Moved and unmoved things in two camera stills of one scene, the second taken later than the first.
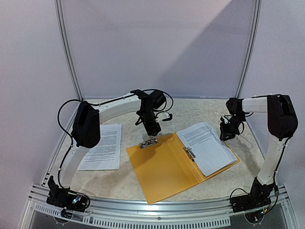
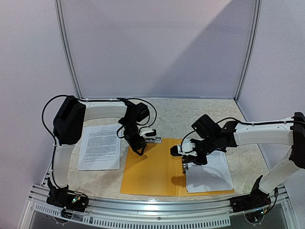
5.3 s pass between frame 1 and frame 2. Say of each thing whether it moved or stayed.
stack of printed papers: stayed
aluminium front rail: stayed
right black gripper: moved
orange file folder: moved
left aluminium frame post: stayed
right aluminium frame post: stayed
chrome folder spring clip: moved
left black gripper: moved
